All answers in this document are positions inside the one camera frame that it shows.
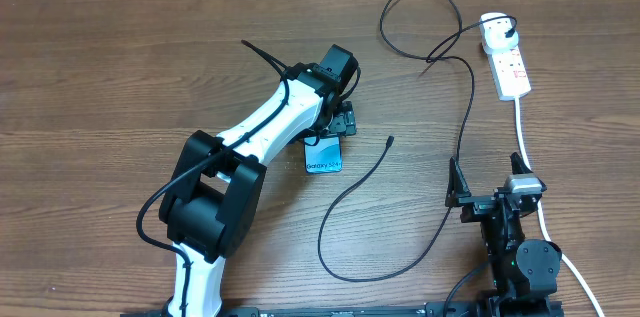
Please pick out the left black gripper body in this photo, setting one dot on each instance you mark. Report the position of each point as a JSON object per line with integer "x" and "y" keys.
{"x": 342, "y": 121}

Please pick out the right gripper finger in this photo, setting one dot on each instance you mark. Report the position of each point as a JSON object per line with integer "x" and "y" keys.
{"x": 458, "y": 192}
{"x": 518, "y": 165}

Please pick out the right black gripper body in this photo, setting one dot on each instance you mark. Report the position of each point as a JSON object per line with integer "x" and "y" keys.
{"x": 478, "y": 205}

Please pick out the blue Galaxy smartphone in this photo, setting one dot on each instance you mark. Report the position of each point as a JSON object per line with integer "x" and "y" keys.
{"x": 322, "y": 155}

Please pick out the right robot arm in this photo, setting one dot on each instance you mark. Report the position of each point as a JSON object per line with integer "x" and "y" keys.
{"x": 524, "y": 270}

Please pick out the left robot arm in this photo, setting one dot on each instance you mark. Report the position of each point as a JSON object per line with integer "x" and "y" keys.
{"x": 211, "y": 200}

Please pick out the white power strip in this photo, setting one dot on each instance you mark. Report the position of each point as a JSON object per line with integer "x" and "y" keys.
{"x": 509, "y": 74}

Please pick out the white USB wall charger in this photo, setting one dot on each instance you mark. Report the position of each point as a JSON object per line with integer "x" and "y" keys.
{"x": 498, "y": 31}

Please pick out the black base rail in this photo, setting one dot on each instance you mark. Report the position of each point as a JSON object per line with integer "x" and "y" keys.
{"x": 431, "y": 309}

